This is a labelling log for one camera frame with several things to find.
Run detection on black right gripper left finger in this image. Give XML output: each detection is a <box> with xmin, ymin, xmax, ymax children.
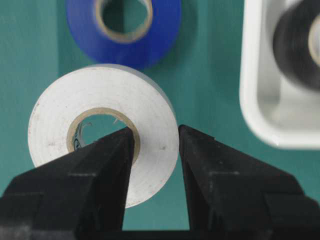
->
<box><xmin>0</xmin><ymin>127</ymin><xmax>133</xmax><ymax>240</ymax></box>

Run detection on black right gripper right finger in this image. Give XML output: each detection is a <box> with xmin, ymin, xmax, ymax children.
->
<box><xmin>178</xmin><ymin>125</ymin><xmax>320</xmax><ymax>240</ymax></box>

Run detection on white tape roll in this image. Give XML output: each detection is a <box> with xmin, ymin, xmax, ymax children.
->
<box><xmin>27</xmin><ymin>64</ymin><xmax>179</xmax><ymax>208</ymax></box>

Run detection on black tape roll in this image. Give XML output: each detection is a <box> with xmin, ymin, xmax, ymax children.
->
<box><xmin>273</xmin><ymin>0</ymin><xmax>320</xmax><ymax>91</ymax></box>

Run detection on blue tape roll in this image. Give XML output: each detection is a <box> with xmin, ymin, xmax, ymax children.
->
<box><xmin>65</xmin><ymin>0</ymin><xmax>182</xmax><ymax>69</ymax></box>

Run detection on white plastic case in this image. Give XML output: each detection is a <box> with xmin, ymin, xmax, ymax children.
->
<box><xmin>239</xmin><ymin>0</ymin><xmax>320</xmax><ymax>150</ymax></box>

